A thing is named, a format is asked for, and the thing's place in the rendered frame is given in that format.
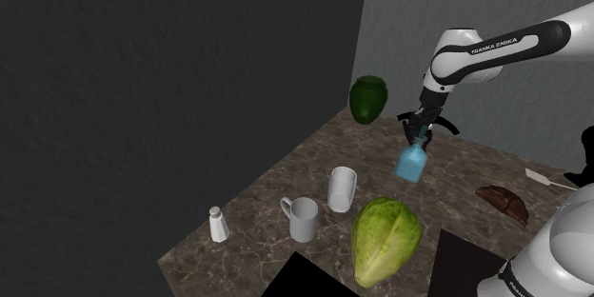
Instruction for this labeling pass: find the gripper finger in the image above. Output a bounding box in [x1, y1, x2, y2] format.
[396, 110, 422, 146]
[420, 116, 461, 151]

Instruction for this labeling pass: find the blue glass bottle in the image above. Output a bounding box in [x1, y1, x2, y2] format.
[394, 137, 428, 184]

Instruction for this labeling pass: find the green vase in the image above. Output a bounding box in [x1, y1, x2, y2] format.
[348, 75, 389, 126]

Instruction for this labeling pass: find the white cup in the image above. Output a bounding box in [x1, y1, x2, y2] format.
[327, 166, 359, 214]

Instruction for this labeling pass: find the brown bread loaf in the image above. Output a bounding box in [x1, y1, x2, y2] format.
[475, 185, 530, 228]

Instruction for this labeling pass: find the pale spatula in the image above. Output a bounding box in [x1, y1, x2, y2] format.
[524, 168, 580, 192]

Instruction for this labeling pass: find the green cabbage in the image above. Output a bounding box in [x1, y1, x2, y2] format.
[350, 196, 424, 289]

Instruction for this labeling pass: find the white salt shaker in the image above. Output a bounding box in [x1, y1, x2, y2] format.
[208, 206, 231, 244]

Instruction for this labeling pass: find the white mug with handle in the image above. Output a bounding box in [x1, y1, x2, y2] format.
[279, 196, 320, 245]

